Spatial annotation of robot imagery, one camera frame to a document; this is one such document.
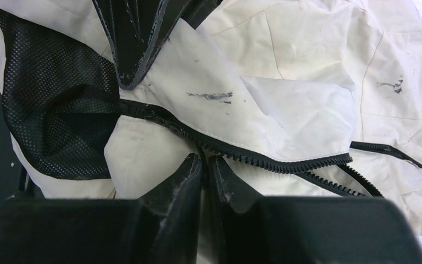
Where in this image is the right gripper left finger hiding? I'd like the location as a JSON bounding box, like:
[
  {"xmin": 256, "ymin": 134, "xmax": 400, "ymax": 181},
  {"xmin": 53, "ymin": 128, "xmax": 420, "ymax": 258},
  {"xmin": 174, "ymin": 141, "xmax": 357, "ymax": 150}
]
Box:
[{"xmin": 0, "ymin": 153, "xmax": 202, "ymax": 263}]

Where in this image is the beige zip jacket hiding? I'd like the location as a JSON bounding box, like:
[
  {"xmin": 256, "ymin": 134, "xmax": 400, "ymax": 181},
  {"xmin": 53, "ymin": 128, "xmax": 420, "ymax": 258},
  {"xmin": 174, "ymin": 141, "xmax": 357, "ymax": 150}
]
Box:
[{"xmin": 0, "ymin": 1, "xmax": 422, "ymax": 235}]

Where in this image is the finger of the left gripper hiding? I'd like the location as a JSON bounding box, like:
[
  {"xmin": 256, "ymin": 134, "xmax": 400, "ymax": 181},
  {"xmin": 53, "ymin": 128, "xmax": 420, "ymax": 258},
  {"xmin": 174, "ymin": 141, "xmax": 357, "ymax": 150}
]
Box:
[{"xmin": 93, "ymin": 0, "xmax": 221, "ymax": 90}]

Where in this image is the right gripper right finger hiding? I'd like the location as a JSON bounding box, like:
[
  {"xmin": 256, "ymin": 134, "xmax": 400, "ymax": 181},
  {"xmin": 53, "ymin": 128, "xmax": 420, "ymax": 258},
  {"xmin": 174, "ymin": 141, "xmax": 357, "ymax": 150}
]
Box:
[{"xmin": 208, "ymin": 156, "xmax": 422, "ymax": 263}]

